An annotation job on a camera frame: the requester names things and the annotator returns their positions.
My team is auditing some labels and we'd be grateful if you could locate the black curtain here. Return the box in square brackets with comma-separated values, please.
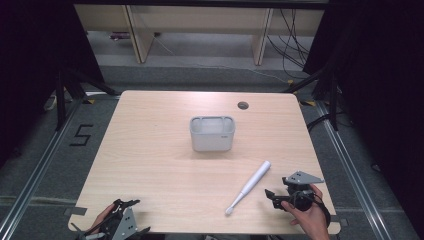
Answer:
[0, 0, 105, 168]
[302, 0, 424, 231]

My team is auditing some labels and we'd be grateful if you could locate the thin white floor cable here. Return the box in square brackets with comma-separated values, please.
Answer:
[186, 63, 290, 84]

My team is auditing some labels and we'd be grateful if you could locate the coiled white cable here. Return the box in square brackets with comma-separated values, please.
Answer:
[42, 94, 58, 112]

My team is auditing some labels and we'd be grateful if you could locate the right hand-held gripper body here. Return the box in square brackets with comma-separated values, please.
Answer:
[281, 170, 325, 212]

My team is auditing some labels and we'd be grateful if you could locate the white electric toothbrush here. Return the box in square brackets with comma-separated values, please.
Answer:
[224, 160, 272, 216]

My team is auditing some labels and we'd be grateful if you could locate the white plastic storage box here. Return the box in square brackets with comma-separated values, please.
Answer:
[189, 115, 236, 153]

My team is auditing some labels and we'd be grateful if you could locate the thick black floor cable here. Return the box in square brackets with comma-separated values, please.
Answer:
[305, 112, 335, 132]

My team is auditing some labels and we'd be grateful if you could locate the metal floor rail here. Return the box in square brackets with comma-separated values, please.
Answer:
[315, 100, 394, 240]
[0, 98, 85, 240]

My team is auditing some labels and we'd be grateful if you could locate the bundle of black cables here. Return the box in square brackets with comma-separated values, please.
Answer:
[265, 8, 312, 80]

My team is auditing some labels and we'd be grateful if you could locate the small purple object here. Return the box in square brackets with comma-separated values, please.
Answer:
[109, 31, 132, 41]

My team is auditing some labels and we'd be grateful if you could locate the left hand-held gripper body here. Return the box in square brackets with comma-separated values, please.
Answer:
[71, 206, 152, 240]

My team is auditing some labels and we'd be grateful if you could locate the person's left hand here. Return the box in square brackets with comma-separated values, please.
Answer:
[87, 203, 116, 235]

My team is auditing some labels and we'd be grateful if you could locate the black metal stand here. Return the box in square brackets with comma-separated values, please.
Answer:
[54, 67, 122, 132]
[282, 62, 342, 132]

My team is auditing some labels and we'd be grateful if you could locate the black wrist strap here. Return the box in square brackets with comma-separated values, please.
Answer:
[312, 193, 332, 229]

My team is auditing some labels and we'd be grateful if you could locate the person's right hand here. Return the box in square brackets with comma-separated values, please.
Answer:
[281, 184, 331, 240]

